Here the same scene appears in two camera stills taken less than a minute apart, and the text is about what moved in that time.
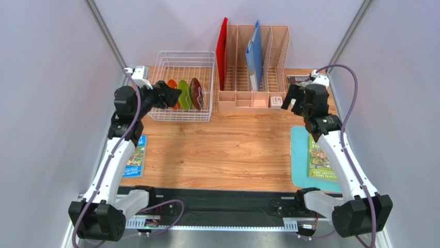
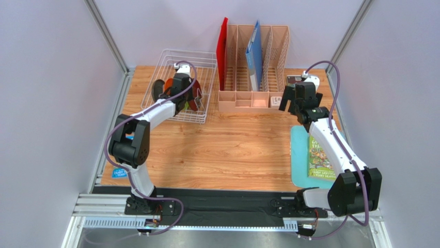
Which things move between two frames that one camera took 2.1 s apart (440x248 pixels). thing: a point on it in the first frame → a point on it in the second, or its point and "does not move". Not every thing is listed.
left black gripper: (170, 96) → (191, 82)
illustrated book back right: (302, 80) does not move
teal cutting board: (299, 141) does not move
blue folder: (254, 58) does not move
